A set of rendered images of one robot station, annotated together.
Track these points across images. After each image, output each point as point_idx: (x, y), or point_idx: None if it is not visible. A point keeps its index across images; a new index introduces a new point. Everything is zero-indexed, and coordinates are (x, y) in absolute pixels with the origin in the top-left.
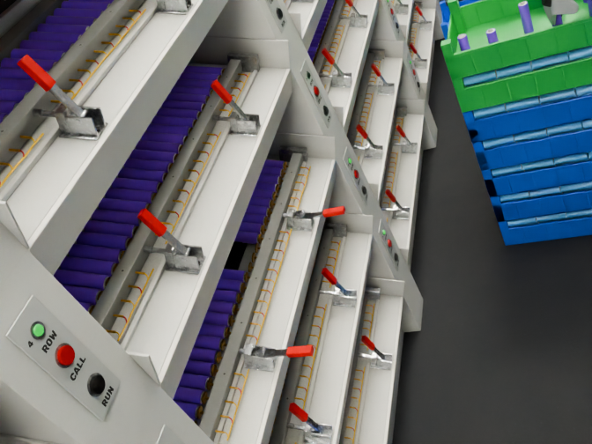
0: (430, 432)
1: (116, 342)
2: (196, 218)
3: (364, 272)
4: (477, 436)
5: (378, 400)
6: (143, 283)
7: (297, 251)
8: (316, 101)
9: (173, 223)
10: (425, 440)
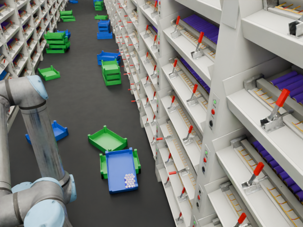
0: (164, 225)
1: (160, 87)
2: (178, 117)
3: (182, 212)
4: (149, 226)
5: (175, 209)
6: (176, 104)
7: (180, 165)
8: (197, 196)
9: (182, 114)
10: (165, 223)
